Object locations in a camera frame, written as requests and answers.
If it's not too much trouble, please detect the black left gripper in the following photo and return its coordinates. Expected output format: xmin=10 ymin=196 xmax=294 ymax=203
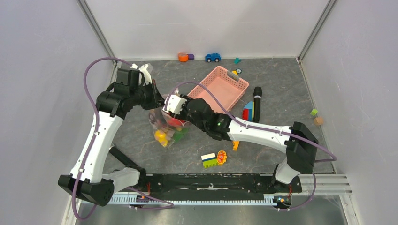
xmin=130 ymin=79 xmax=167 ymax=110

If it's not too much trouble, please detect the green white bok choy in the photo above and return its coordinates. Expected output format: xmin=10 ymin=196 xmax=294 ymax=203
xmin=172 ymin=127 xmax=189 ymax=143

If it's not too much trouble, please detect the small red apple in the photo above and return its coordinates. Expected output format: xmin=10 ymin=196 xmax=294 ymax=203
xmin=166 ymin=114 xmax=184 ymax=127

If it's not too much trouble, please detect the clear zip top bag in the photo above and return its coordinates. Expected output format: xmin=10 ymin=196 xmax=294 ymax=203
xmin=148 ymin=106 xmax=191 ymax=148

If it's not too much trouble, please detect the yellow lemon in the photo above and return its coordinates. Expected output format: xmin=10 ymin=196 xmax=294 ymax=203
xmin=154 ymin=130 xmax=168 ymax=147

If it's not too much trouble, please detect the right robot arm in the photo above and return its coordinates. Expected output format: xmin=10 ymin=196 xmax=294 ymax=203
xmin=164 ymin=94 xmax=318 ymax=191

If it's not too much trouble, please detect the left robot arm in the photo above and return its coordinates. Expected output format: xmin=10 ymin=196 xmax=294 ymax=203
xmin=58 ymin=64 xmax=164 ymax=206

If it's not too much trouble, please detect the orange yellow toy piece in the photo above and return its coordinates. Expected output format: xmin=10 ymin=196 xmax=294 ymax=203
xmin=232 ymin=141 xmax=240 ymax=151

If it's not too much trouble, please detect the orange round patterned toy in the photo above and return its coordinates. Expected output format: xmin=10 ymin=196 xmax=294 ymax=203
xmin=216 ymin=150 xmax=227 ymax=165

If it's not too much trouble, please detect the red blue yellow brick block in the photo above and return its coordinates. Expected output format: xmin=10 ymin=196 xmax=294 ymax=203
xmin=242 ymin=101 xmax=254 ymax=121

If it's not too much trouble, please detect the white blue green brick stack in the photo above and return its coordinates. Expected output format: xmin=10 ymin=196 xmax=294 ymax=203
xmin=201 ymin=153 xmax=217 ymax=168

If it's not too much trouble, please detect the pink plastic basket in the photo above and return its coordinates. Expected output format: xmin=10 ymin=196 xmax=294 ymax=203
xmin=188 ymin=66 xmax=249 ymax=113

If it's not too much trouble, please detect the black microphone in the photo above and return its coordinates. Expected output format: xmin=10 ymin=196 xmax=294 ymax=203
xmin=253 ymin=86 xmax=262 ymax=123

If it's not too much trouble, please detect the teal wedge block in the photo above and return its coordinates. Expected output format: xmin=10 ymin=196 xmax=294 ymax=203
xmin=234 ymin=57 xmax=241 ymax=64

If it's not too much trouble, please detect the blue toy car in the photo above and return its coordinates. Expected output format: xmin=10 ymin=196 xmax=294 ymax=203
xmin=205 ymin=53 xmax=222 ymax=62

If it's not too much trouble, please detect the green cube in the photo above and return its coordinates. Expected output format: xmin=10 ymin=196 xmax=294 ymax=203
xmin=310 ymin=108 xmax=318 ymax=117

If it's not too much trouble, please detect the tan wooden cube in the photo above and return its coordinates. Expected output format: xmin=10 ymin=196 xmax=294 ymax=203
xmin=314 ymin=117 xmax=324 ymax=126

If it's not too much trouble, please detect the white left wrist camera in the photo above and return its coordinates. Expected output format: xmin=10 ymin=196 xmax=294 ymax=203
xmin=130 ymin=63 xmax=153 ymax=86

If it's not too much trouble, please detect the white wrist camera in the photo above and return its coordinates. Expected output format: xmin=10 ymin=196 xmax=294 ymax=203
xmin=162 ymin=94 xmax=187 ymax=114
xmin=130 ymin=63 xmax=153 ymax=86

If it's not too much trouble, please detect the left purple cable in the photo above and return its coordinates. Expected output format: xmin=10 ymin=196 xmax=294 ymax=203
xmin=71 ymin=57 xmax=175 ymax=222

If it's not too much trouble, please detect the purple cable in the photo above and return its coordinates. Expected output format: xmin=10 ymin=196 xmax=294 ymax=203
xmin=164 ymin=81 xmax=338 ymax=212
xmin=71 ymin=57 xmax=175 ymax=222

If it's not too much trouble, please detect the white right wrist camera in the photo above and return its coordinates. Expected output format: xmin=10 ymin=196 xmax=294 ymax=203
xmin=162 ymin=94 xmax=187 ymax=114

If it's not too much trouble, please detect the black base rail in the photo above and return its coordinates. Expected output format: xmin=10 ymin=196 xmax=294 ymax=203
xmin=108 ymin=146 xmax=303 ymax=199

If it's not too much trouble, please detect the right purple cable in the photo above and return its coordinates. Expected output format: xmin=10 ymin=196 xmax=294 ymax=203
xmin=164 ymin=81 xmax=338 ymax=212

